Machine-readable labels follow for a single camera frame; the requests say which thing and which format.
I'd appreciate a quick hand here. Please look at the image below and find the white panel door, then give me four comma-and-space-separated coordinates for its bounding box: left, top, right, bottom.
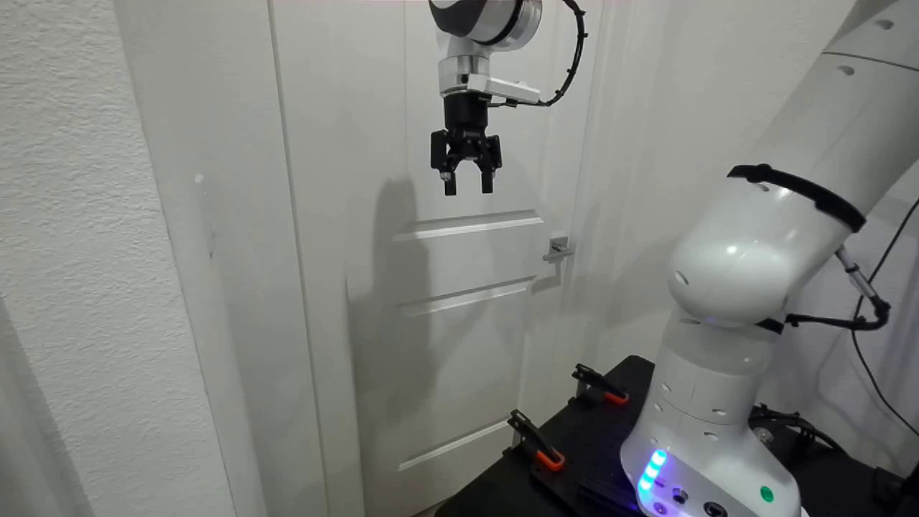
269, 0, 621, 517

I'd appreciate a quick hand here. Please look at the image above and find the black clamp with orange tip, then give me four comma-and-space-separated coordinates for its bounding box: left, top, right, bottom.
569, 363, 632, 407
506, 407, 569, 473

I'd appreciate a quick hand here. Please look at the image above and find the chrome door handle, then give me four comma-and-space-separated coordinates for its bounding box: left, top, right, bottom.
542, 232, 578, 265

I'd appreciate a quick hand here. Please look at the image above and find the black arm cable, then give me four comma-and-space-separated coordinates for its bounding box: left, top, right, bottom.
750, 196, 919, 455

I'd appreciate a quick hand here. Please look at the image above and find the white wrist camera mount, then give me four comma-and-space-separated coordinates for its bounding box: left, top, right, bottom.
437, 55, 545, 109

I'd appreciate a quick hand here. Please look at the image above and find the black robot cart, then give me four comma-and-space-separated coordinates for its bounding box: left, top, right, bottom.
433, 354, 919, 517

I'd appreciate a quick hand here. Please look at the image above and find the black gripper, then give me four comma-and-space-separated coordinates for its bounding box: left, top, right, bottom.
427, 88, 506, 199

